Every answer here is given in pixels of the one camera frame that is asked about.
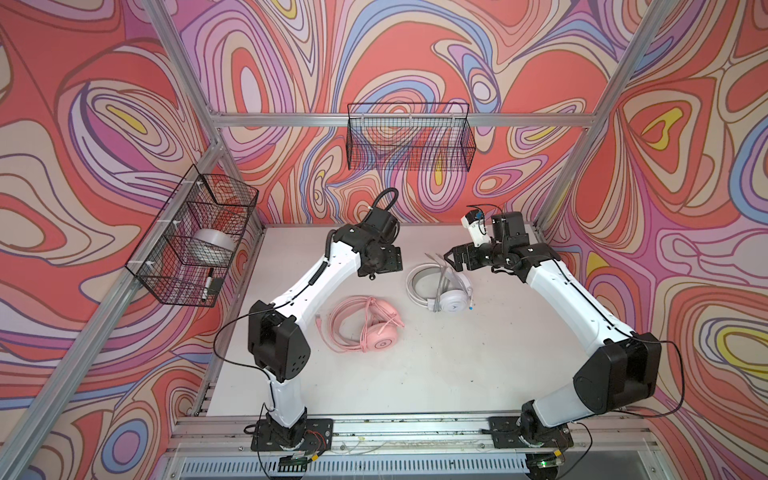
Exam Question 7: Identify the silver tape roll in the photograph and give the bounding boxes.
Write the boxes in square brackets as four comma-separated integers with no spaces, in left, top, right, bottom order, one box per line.
[189,228,236,264]

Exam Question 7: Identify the black wire basket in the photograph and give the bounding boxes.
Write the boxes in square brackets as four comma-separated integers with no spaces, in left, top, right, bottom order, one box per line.
[125,166,259,308]
[346,100,476,172]

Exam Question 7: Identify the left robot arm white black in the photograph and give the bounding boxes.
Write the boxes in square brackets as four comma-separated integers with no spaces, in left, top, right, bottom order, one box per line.
[247,225,402,429]

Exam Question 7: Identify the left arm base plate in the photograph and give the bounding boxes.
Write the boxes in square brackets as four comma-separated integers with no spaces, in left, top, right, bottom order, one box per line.
[244,416,334,453]

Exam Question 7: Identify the pink cat-ear headphones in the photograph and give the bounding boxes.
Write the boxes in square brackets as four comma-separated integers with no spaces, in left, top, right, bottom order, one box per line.
[315,296,406,354]

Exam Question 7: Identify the black wire basket left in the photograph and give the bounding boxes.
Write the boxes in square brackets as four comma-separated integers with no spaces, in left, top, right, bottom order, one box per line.
[125,166,259,308]

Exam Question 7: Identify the white headphones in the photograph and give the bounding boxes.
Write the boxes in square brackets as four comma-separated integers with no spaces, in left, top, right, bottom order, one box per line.
[405,254,474,313]

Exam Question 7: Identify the black wire basket back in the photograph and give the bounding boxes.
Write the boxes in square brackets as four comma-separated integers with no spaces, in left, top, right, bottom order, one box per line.
[346,100,476,172]

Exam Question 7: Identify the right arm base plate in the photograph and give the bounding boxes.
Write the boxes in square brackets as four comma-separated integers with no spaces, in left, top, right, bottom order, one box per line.
[487,413,574,451]

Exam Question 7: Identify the aluminium front rail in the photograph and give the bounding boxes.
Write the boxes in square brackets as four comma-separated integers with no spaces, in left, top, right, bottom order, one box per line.
[167,412,660,455]

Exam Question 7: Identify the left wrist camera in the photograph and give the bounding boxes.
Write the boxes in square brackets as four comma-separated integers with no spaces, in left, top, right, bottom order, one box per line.
[362,187,399,244]

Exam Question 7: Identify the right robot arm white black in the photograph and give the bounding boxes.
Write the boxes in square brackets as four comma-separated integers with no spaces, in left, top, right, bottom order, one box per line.
[444,241,662,429]

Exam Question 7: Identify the black marker pen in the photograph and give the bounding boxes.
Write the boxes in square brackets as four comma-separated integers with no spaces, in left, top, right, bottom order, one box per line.
[201,267,214,302]

